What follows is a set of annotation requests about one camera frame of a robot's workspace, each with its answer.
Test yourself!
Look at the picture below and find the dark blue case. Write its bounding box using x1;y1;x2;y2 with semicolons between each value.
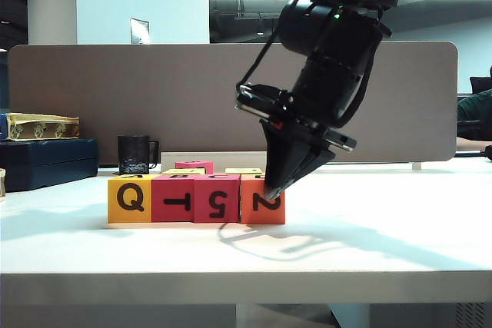
0;138;100;194

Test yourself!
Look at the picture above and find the grey ceiling air duct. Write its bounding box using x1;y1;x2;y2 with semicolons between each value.
209;0;297;21

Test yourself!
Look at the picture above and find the person in dark green shirt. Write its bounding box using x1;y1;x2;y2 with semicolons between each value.
456;66;492;141

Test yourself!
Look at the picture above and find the orange block number 2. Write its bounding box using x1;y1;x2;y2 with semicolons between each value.
239;174;287;226

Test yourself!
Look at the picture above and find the pink block 8 and R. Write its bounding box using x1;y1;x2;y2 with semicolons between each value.
175;160;214;175

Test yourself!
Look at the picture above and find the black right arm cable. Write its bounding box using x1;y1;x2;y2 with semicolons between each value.
234;0;327;89

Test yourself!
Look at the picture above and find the grey vented cabinet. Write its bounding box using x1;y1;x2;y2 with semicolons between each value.
368;303;492;328

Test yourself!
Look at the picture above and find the brown desk divider panel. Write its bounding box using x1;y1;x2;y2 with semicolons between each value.
7;41;459;164

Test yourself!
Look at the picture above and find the gold ornate box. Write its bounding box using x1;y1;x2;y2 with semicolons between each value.
6;112;81;141

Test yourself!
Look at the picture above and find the silver wall plate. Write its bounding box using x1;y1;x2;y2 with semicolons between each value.
129;18;151;45

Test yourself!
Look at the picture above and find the yellow block letter Q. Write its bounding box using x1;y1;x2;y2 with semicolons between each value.
107;174;154;224

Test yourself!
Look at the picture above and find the pink block letter T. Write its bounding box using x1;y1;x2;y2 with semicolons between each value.
150;174;197;224

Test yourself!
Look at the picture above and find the black mug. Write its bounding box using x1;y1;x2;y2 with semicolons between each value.
117;135;160;177

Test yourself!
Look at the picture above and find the black office chair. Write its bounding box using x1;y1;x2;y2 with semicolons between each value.
469;76;492;94

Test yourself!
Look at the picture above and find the pink block number 5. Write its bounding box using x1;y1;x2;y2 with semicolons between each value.
193;174;243;224

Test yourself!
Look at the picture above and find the lime green foam block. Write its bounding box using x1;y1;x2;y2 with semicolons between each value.
161;168;207;176

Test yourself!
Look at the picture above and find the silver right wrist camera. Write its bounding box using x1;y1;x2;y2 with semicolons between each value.
234;82;288;120

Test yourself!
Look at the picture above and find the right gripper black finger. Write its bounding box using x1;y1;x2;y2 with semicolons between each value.
261;120;304;200
276;143;335;200

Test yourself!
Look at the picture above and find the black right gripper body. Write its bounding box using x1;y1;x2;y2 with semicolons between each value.
261;91;357;152

